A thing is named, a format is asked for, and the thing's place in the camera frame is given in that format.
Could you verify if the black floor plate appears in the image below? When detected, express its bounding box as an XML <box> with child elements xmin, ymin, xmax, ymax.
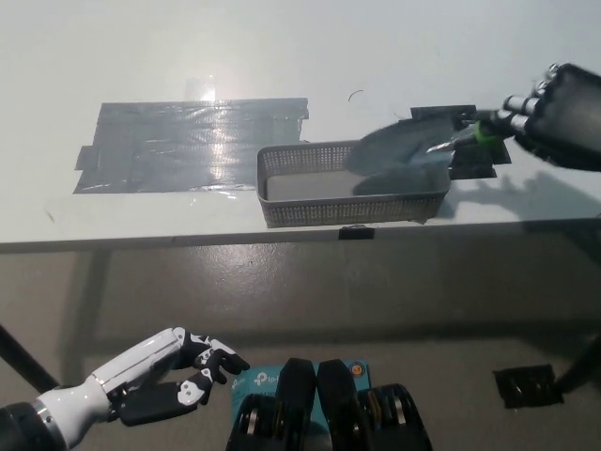
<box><xmin>491</xmin><ymin>364</ymin><xmax>565</xmax><ymax>410</ymax></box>

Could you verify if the black table leg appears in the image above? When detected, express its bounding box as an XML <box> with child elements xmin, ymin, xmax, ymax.
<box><xmin>0</xmin><ymin>323</ymin><xmax>60</xmax><ymax>392</ymax></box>

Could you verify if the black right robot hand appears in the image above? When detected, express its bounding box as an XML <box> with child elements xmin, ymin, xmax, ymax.
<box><xmin>487</xmin><ymin>62</ymin><xmax>601</xmax><ymax>173</ymax></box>

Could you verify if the large grey duct tape patch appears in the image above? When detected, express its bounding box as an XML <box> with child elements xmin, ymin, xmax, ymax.
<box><xmin>72</xmin><ymin>97</ymin><xmax>311</xmax><ymax>194</ymax></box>

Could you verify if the grey perforated plastic basket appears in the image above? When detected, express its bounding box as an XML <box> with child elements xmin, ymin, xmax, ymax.
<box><xmin>256</xmin><ymin>139</ymin><xmax>455</xmax><ymax>229</ymax></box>

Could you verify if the small black tape strip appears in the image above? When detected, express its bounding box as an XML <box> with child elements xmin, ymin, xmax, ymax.
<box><xmin>338</xmin><ymin>225</ymin><xmax>376</xmax><ymax>241</ymax></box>

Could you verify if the black tape patch on desk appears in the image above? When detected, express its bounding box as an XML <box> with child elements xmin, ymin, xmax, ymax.
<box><xmin>408</xmin><ymin>105</ymin><xmax>512</xmax><ymax>180</ymax></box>

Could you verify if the teal tp-link box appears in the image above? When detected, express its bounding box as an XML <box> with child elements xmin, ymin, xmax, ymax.
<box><xmin>229</xmin><ymin>360</ymin><xmax>375</xmax><ymax>427</ymax></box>

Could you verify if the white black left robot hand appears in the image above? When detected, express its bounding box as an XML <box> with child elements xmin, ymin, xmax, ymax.
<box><xmin>90</xmin><ymin>326</ymin><xmax>252</xmax><ymax>428</ymax></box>

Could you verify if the garden trowel green black handle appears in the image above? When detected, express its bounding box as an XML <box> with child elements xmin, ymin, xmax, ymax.
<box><xmin>346</xmin><ymin>108</ymin><xmax>509</xmax><ymax>196</ymax></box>

